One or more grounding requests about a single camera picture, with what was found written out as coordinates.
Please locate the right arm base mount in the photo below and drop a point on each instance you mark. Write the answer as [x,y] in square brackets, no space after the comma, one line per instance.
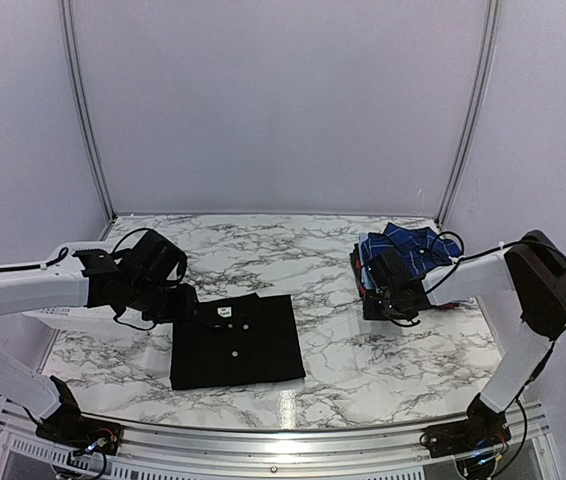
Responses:
[458,437]

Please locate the red plaid shirt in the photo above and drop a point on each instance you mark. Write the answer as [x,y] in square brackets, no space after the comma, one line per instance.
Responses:
[423,303]

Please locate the left aluminium frame post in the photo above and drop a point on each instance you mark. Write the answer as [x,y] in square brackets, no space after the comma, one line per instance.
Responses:
[80,100]

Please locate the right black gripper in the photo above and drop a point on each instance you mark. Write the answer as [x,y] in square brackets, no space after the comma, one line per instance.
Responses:
[369,312]

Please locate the front aluminium rail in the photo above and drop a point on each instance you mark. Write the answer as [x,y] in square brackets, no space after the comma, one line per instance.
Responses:
[396,451]

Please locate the black long sleeve shirt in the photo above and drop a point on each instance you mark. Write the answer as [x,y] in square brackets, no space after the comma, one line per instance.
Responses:
[236,342]

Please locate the right aluminium frame post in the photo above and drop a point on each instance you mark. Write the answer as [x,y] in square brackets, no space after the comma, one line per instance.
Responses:
[473,111]

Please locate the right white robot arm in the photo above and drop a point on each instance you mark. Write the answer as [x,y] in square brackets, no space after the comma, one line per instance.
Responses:
[530,272]

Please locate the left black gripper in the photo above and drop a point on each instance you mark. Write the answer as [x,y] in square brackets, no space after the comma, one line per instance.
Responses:
[184,308]

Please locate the aluminium frame post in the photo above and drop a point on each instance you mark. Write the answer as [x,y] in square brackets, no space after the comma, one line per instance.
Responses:
[473,111]
[80,100]

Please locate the white plastic basket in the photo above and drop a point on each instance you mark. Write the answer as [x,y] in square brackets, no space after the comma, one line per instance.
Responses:
[94,321]

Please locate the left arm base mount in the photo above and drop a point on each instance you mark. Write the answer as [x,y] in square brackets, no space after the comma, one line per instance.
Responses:
[79,432]

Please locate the blue plaid shirt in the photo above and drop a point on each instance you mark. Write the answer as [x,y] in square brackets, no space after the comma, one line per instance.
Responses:
[421,249]

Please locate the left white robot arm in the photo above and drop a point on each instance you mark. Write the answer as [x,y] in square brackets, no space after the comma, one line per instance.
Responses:
[76,275]

